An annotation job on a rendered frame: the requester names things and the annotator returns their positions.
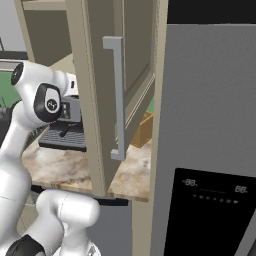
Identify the beige cabinet door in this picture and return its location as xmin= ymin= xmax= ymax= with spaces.
xmin=65 ymin=0 xmax=160 ymax=198

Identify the grey base cabinet front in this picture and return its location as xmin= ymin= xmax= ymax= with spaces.
xmin=87 ymin=196 xmax=133 ymax=256

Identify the wooden box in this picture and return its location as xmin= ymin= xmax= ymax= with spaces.
xmin=129 ymin=110 xmax=154 ymax=149

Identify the grey espresso machine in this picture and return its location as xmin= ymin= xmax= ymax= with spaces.
xmin=38 ymin=94 xmax=87 ymax=153

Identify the grey fridge with black panel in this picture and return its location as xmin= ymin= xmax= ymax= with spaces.
xmin=149 ymin=23 xmax=256 ymax=256

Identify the grey cabinet door handle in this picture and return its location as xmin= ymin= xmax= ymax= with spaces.
xmin=102 ymin=36 xmax=127 ymax=161

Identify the beige wall cabinet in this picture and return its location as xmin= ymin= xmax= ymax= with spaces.
xmin=13 ymin=0 xmax=77 ymax=68

